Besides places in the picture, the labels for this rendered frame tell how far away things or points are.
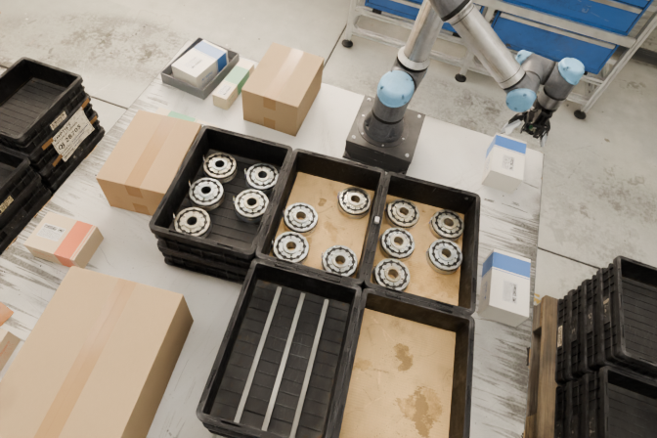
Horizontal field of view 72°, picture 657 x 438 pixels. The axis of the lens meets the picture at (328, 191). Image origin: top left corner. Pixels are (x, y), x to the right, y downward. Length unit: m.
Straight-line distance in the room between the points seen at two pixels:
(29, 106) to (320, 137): 1.29
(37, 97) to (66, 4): 1.53
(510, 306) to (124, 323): 1.07
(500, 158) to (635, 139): 1.91
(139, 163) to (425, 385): 1.05
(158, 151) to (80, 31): 2.11
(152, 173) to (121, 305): 0.44
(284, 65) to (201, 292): 0.91
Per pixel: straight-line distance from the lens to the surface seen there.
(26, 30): 3.70
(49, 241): 1.57
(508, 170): 1.79
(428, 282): 1.39
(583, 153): 3.30
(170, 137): 1.59
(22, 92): 2.47
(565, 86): 1.56
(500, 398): 1.50
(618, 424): 2.06
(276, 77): 1.77
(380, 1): 3.17
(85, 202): 1.70
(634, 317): 2.12
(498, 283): 1.52
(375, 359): 1.27
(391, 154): 1.66
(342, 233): 1.40
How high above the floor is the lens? 2.03
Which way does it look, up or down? 55 degrees down
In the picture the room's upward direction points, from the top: 11 degrees clockwise
